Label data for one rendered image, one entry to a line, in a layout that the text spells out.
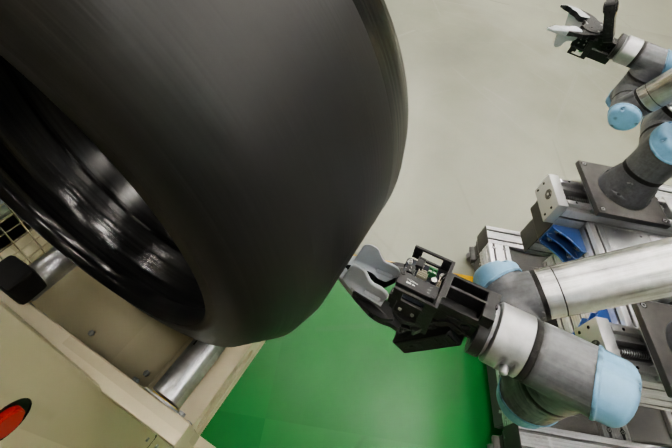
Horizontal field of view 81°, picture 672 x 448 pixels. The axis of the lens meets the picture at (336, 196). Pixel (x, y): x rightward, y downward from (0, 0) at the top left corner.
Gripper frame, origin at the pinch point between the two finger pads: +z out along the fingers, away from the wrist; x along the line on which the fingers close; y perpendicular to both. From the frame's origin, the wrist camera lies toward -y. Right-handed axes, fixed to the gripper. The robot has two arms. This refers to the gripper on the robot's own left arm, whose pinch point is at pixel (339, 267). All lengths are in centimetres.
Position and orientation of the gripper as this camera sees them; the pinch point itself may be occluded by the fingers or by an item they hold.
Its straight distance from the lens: 55.4
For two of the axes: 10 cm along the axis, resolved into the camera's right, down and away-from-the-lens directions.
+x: -4.8, 6.2, -6.1
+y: 0.4, -6.9, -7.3
